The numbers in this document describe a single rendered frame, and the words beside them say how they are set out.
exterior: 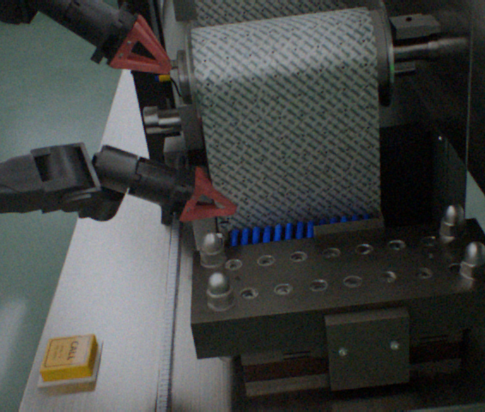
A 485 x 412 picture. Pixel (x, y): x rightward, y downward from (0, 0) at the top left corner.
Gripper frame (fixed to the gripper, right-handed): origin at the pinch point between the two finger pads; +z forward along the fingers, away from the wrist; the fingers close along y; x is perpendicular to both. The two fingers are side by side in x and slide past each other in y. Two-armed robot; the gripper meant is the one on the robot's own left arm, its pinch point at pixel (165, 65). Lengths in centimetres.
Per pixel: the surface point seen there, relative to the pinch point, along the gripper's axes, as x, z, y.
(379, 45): 19.8, 21.0, 5.4
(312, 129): 5.9, 20.3, 7.0
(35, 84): -182, -32, -363
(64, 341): -38.6, 7.9, 15.1
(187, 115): -4.4, 6.4, 0.2
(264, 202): -6.9, 21.5, 6.9
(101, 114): -146, 11, -298
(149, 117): -8.0, 2.1, -0.4
